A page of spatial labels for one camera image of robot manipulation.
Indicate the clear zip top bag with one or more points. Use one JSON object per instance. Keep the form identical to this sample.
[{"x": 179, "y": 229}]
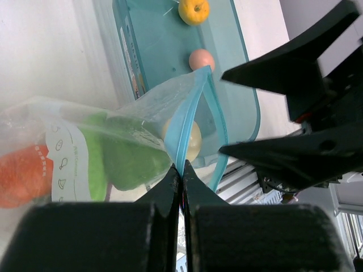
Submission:
[{"x": 55, "y": 123}]

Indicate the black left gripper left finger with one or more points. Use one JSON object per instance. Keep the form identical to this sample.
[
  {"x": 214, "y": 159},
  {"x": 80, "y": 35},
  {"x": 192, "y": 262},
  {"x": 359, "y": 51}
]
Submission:
[{"x": 100, "y": 236}]

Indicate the green bell pepper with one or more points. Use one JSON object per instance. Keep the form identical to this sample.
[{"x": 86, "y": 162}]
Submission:
[{"x": 133, "y": 152}]

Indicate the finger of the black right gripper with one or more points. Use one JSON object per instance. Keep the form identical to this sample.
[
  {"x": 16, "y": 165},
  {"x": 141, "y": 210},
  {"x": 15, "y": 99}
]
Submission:
[
  {"x": 306, "y": 160},
  {"x": 293, "y": 67}
]

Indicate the white slotted cable duct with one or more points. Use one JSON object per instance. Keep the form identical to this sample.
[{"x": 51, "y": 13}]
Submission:
[{"x": 347, "y": 201}]

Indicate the pink egg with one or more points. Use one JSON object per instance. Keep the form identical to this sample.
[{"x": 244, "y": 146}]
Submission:
[{"x": 200, "y": 58}]

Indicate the teal plastic tray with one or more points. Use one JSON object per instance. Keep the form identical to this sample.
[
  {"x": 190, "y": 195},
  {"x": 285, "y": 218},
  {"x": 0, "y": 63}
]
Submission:
[{"x": 157, "y": 44}]

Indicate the aluminium mounting rail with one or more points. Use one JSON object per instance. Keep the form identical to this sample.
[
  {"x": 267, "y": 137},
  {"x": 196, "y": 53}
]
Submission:
[{"x": 240, "y": 185}]

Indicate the light green cucumber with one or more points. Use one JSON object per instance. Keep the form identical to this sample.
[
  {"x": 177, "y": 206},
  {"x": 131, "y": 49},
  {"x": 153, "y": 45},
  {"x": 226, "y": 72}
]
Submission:
[{"x": 97, "y": 182}]

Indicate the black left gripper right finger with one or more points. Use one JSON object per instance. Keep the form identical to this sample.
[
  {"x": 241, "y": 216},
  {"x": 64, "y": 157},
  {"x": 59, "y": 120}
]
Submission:
[{"x": 224, "y": 237}]

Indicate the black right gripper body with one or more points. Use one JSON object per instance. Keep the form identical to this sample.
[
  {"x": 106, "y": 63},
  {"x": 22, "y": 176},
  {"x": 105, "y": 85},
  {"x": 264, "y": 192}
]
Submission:
[{"x": 341, "y": 102}]

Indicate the white egg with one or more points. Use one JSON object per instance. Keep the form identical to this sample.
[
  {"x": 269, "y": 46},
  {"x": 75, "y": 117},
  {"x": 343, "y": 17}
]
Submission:
[{"x": 182, "y": 139}]

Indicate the yellow small pumpkin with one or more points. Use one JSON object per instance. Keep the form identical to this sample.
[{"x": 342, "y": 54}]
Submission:
[{"x": 193, "y": 12}]

